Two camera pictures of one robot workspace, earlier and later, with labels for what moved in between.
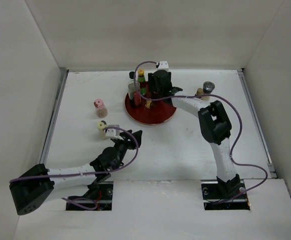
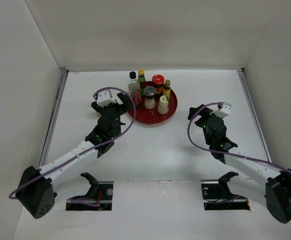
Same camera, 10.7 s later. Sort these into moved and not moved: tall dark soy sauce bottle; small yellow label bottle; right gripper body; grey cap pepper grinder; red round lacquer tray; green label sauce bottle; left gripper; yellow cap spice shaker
Moved: left gripper; yellow cap spice shaker; right gripper body; small yellow label bottle; grey cap pepper grinder
Not moved: red round lacquer tray; green label sauce bottle; tall dark soy sauce bottle
